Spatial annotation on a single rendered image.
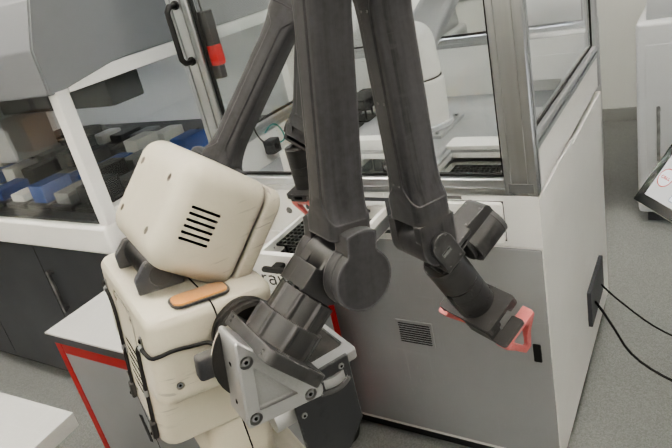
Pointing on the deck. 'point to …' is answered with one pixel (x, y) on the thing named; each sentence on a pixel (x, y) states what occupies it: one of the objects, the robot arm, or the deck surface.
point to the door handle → (176, 34)
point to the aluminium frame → (523, 105)
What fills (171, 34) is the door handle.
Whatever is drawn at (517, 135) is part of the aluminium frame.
